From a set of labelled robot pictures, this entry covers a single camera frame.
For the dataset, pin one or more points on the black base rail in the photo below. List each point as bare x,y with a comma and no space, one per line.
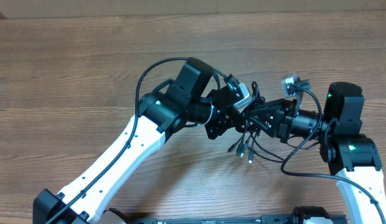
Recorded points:
300,215

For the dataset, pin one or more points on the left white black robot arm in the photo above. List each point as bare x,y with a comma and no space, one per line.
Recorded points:
200,95

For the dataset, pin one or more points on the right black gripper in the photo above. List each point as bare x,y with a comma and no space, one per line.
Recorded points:
269,115

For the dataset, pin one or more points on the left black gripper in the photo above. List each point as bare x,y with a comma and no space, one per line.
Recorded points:
228,118

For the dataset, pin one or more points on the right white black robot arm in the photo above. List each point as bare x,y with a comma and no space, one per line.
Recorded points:
353,159

